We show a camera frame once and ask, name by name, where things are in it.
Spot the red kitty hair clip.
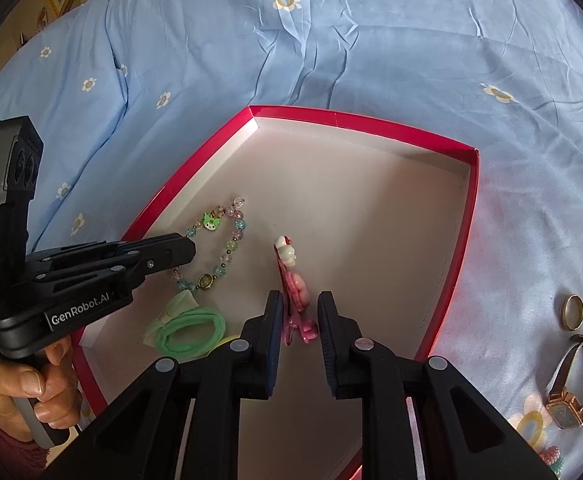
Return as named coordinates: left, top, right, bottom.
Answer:
left=273, top=235, right=319, bottom=346

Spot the red shallow box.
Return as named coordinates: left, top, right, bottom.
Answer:
left=75, top=106, right=480, bottom=479

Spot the gold ring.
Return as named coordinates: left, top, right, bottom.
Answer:
left=559, top=294, right=583, bottom=332

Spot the pastel beaded charm bracelet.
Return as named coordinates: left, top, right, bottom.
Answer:
left=171, top=196, right=248, bottom=294

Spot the person's left hand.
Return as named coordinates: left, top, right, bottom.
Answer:
left=0, top=337, right=82, bottom=442

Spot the light blue floral bedsheet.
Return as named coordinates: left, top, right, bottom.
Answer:
left=0, top=0, right=583, bottom=479

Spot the green hair tie with bow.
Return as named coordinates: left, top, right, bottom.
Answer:
left=142, top=289, right=228, bottom=360

